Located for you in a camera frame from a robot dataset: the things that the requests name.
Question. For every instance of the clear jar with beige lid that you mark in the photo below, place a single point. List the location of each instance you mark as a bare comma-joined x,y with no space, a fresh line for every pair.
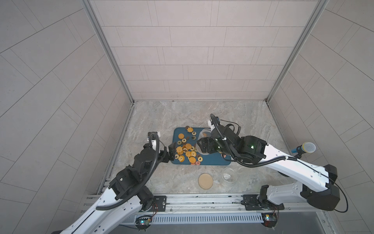
202,141

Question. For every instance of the teal plastic tray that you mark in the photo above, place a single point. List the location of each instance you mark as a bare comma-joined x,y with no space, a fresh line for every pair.
215,159

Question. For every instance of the right circuit board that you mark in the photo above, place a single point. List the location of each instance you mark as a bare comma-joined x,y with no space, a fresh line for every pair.
270,220

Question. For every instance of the left circuit board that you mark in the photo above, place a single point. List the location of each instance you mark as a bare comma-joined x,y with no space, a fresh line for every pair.
143,222

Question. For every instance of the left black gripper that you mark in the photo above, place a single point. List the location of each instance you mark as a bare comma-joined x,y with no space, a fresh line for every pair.
165,158

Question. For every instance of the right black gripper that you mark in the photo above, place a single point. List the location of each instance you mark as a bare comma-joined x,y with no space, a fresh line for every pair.
209,148

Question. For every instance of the circuit board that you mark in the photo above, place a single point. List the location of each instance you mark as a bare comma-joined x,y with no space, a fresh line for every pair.
143,222
270,220

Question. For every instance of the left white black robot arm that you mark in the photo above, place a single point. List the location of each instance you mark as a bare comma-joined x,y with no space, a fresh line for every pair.
127,193

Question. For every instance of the beige round jar lid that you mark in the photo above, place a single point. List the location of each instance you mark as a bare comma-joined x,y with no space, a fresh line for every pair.
205,181

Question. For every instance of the clear jar with red lid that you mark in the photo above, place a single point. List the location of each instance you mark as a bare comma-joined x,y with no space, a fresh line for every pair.
229,175

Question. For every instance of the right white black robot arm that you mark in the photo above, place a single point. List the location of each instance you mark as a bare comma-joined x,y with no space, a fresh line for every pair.
314,185

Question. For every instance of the aluminium mounting rail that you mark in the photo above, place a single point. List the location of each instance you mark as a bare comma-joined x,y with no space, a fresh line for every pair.
204,203

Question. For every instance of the microphone with foam head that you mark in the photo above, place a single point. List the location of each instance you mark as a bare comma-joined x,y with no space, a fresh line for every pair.
307,147

